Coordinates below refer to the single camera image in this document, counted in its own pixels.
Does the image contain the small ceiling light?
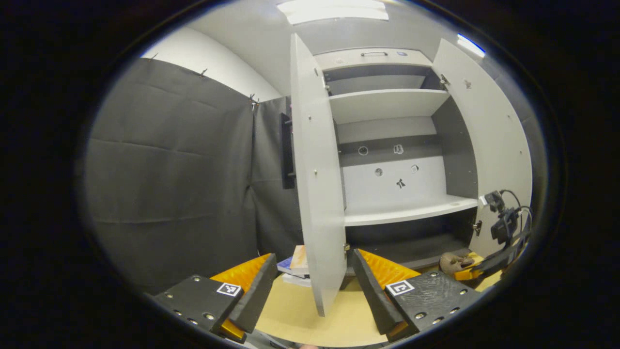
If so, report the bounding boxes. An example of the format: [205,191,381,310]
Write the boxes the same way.
[457,33,486,59]

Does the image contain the black door handle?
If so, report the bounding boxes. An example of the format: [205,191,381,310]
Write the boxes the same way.
[279,112,296,190]

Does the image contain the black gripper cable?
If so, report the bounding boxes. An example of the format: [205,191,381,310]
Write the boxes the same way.
[500,189,533,243]

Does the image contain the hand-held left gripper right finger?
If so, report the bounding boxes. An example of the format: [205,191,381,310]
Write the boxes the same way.
[351,248,482,342]

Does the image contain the black backdrop cloth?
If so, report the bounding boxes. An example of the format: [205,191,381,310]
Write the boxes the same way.
[85,58,303,294]

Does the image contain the blue book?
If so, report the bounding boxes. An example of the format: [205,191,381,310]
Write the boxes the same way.
[276,256,310,278]

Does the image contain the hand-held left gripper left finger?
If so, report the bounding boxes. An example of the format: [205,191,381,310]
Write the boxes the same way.
[153,252,278,342]

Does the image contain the grey cabinet drawer front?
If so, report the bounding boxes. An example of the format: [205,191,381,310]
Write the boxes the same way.
[314,47,433,72]

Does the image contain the grey shoe cabinet door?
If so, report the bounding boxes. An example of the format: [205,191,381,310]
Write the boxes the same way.
[290,33,347,317]
[431,39,533,257]

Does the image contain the grey shoe cabinet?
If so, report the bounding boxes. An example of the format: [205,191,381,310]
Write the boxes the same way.
[312,47,481,290]

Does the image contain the brown fuzzy shoe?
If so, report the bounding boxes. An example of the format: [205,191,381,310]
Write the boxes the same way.
[439,252,475,275]

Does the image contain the pale cover book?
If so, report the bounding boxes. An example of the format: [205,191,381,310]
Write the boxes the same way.
[289,245,310,275]

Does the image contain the white book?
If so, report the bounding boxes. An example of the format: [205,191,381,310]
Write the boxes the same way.
[282,273,313,287]

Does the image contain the large ceiling light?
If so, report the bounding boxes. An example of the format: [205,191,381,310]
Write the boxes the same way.
[276,0,389,26]

